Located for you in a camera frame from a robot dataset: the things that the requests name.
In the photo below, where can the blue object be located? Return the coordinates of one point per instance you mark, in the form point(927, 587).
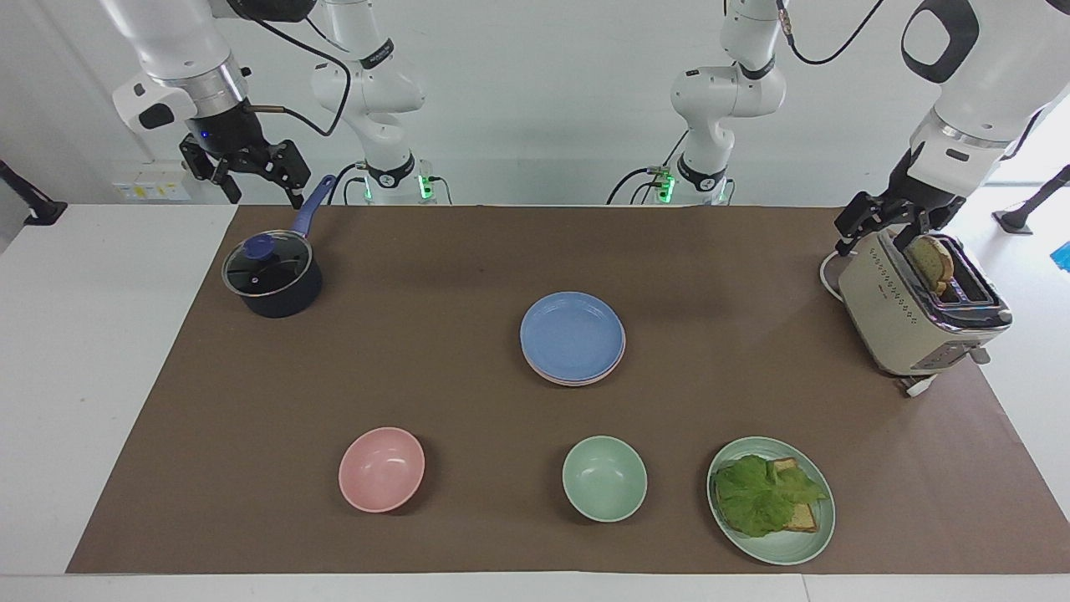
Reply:
point(1063, 256)

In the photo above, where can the blue plate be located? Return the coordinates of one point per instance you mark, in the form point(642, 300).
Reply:
point(572, 334)

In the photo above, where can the white plug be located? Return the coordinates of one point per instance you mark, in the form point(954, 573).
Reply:
point(919, 385)

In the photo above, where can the dark blue saucepan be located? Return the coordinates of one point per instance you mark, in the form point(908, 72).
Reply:
point(284, 288)

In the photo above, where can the beige toaster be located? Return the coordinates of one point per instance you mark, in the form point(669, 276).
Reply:
point(894, 322)

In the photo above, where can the black stand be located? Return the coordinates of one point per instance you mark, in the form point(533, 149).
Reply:
point(1028, 209)
point(33, 205)

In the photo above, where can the pink bowl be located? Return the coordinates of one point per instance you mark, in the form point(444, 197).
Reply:
point(381, 468)

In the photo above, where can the green plate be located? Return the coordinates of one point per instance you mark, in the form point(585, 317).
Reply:
point(786, 548)

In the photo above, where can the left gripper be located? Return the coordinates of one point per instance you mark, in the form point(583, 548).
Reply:
point(907, 186)

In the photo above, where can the glass lid with blue knob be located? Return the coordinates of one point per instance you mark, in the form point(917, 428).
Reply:
point(267, 264)

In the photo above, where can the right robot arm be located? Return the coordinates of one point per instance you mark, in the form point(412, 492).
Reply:
point(374, 92)

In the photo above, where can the green lettuce leaf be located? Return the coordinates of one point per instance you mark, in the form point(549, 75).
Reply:
point(761, 497)

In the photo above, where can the toast slice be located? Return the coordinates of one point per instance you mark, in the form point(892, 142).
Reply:
point(801, 518)

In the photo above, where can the white wall socket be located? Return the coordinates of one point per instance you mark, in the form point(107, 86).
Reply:
point(152, 186)

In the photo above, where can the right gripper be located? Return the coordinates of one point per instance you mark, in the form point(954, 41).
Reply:
point(226, 132)

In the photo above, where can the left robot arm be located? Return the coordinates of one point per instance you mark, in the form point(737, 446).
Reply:
point(726, 88)

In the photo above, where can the pink plate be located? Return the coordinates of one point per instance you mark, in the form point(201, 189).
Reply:
point(619, 355)

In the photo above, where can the green bowl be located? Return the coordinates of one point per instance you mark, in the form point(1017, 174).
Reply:
point(603, 478)

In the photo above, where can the bread slice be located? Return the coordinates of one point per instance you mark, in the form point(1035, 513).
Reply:
point(932, 261)

